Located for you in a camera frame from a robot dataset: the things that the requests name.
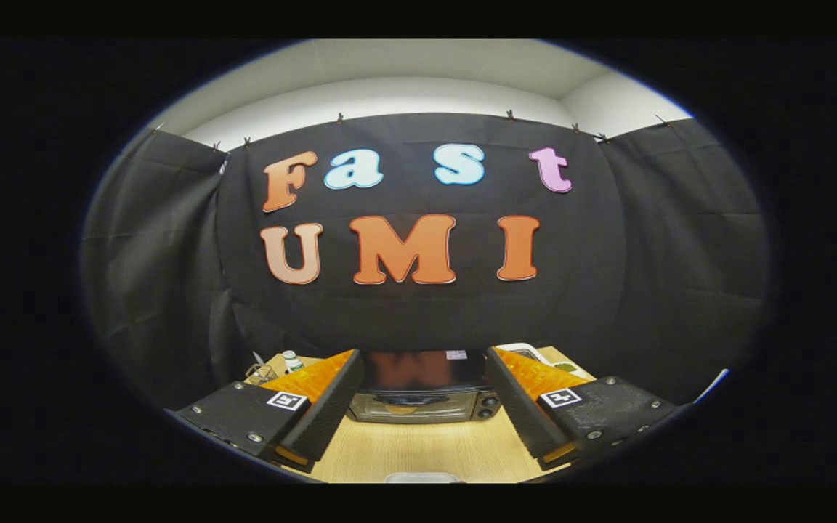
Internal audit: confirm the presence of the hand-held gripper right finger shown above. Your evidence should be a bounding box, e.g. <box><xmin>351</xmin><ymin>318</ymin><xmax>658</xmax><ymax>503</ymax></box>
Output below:
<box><xmin>485</xmin><ymin>346</ymin><xmax>681</xmax><ymax>471</ymax></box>

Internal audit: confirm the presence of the white bread toaster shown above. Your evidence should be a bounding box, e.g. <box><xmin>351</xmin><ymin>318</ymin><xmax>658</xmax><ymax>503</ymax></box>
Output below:
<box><xmin>495</xmin><ymin>342</ymin><xmax>554</xmax><ymax>364</ymax></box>

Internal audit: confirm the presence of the metal wire holder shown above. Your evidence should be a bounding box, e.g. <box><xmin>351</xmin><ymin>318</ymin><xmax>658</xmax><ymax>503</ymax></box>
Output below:
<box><xmin>246</xmin><ymin>352</ymin><xmax>278</xmax><ymax>386</ymax></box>

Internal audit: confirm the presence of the white square plate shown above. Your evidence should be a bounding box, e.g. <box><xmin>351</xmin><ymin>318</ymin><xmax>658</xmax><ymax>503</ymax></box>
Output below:
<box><xmin>384</xmin><ymin>472</ymin><xmax>459</xmax><ymax>485</ymax></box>

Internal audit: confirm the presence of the black toaster oven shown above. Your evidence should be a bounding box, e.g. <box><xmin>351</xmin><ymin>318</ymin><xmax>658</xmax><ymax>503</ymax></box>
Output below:
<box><xmin>346</xmin><ymin>350</ymin><xmax>503</xmax><ymax>425</ymax></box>

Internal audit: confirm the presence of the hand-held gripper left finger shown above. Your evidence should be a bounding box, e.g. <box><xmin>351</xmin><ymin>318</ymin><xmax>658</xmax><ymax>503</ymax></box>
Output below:
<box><xmin>171</xmin><ymin>349</ymin><xmax>365</xmax><ymax>473</ymax></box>

